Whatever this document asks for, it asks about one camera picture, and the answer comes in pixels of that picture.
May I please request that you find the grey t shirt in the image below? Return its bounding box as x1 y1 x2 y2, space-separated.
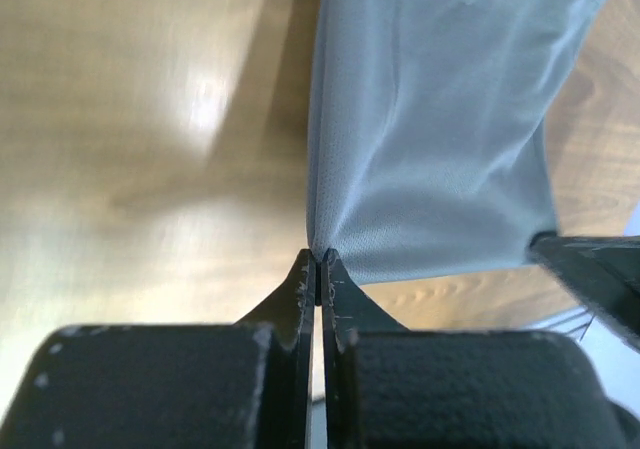
307 0 606 284

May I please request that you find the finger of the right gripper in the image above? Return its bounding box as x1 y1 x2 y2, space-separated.
529 233 639 350

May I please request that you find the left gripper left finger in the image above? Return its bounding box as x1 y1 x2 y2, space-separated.
1 250 316 448

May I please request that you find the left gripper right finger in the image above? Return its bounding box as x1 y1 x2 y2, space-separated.
319 250 630 448

